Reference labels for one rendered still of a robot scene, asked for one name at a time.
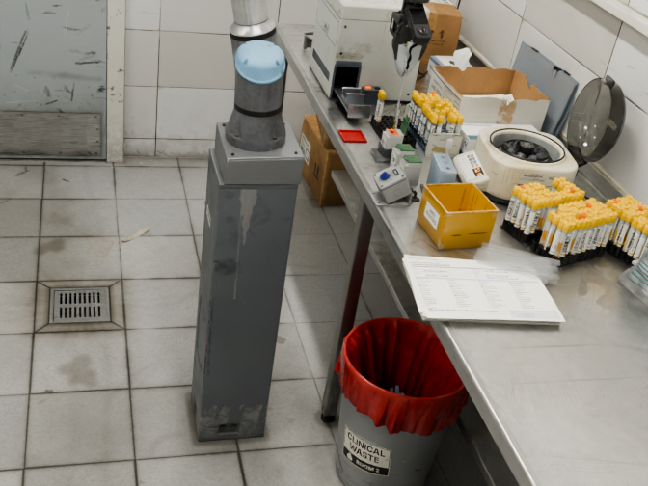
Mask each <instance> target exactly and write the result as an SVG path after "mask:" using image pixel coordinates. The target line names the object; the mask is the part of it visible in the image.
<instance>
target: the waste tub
mask: <svg viewBox="0 0 648 486"><path fill-rule="evenodd" d="M423 186H424V188H423V192H422V197H421V201H420V205H419V210H418V217H417V222H418V224H419V225H420V226H421V228H422V229H423V230H424V232H425V233H426V234H427V235H428V237H429V238H430V239H431V241H432V242H433V243H434V244H435V246H436V247H437V248H438V250H451V249H466V248H477V247H481V246H482V242H485V243H489V242H490V239H491V235H492V231H493V228H494V224H495V222H496V218H497V215H498V212H500V211H499V210H498V209H497V208H496V207H495V206H494V205H493V204H492V202H491V201H490V200H489V199H488V198H487V197H486V196H485V195H484V194H483V193H482V192H481V191H480V190H479V189H478V187H477V186H476V185H475V184H474V183H473V182H471V183H445V184H423Z"/></svg>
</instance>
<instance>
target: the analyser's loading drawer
mask: <svg viewBox="0 0 648 486"><path fill-rule="evenodd" d="M334 91H335V93H336V94H337V97H338V98H339V100H340V101H341V103H342V105H343V106H344V108H345V109H346V111H347V118H364V119H369V114H370V108H371V105H365V104H364V100H365V94H360V92H361V88H354V87H353V86H352V85H345V84H334Z"/></svg>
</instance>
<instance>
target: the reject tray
mask: <svg viewBox="0 0 648 486"><path fill-rule="evenodd" d="M338 134H339V136H340V137H341V139H342V141H343V143H367V139H366V137H365V135H364V134H363V132H362V131H361V130H344V129H339V130H338Z"/></svg>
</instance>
